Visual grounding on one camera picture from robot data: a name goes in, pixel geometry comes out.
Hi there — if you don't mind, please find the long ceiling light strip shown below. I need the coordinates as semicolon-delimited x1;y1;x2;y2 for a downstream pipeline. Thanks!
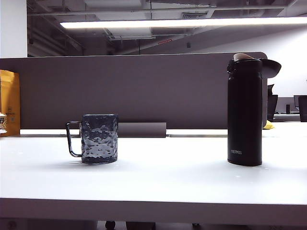
59;16;307;30

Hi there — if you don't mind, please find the black Thermos flask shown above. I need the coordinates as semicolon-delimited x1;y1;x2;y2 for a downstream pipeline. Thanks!
226;53;282;167

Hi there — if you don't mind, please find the yellow box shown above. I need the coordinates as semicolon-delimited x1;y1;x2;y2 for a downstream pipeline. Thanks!
0;69;21;137

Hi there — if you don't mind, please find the dark textured glass mug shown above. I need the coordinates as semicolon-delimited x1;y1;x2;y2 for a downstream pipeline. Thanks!
65;114;119;165

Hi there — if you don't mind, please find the black office chair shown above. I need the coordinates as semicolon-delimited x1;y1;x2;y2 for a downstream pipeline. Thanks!
267;83;278;122

